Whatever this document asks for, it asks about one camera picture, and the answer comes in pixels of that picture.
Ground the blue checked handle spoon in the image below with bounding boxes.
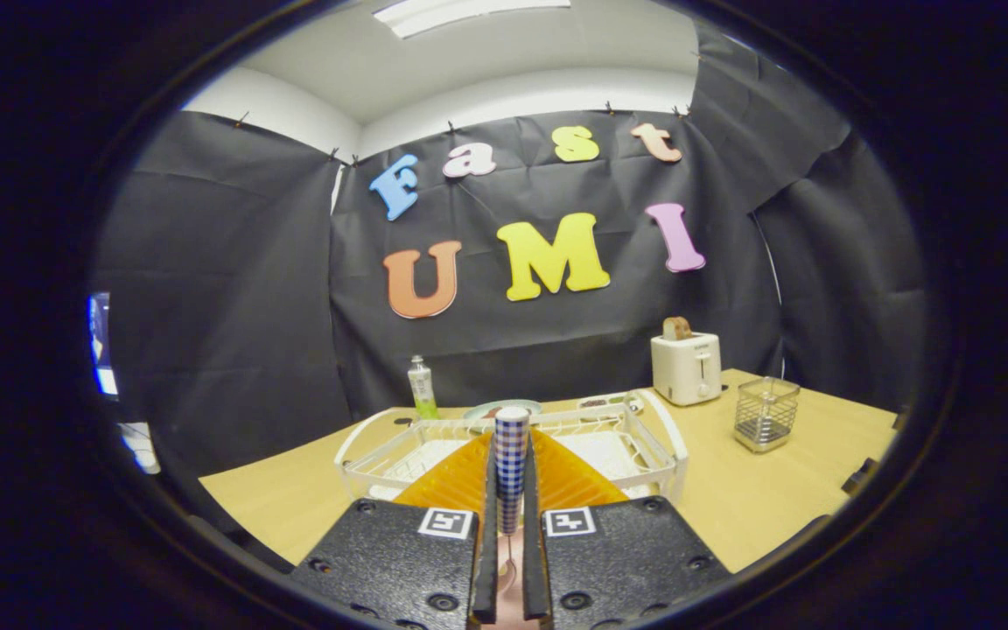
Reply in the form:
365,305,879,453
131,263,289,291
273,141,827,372
493,407,530,587

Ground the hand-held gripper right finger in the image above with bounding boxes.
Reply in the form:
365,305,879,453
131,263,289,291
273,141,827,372
521,427,732,630

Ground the white blurred object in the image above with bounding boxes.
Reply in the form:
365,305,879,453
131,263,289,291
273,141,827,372
119,423,161,475

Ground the green liquid clear bottle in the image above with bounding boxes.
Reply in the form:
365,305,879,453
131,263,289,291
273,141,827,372
407,354,439,421

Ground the pale green oval plate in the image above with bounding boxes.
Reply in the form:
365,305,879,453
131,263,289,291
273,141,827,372
464,399,543,421

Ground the cream toaster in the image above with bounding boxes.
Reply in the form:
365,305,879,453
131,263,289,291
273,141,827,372
651,332,723,407

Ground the white divided snack tray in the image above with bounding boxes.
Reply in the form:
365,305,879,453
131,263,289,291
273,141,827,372
577,392,645,417

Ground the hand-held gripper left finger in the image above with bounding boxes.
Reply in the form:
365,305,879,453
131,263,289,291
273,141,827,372
290,429,501,630

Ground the bright blue-edged screen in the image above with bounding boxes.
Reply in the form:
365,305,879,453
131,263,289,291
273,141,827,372
88,293,120,399

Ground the metal wire basket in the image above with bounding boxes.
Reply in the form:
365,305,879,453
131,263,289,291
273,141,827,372
734,376,801,453

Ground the ceiling light panel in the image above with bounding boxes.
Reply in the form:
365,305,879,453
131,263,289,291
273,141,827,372
373,0,572,39

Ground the black backdrop cloth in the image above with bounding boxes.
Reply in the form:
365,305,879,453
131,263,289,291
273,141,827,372
88,17,929,526

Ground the white wire dish rack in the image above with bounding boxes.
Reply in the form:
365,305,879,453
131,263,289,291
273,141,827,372
334,389,690,506

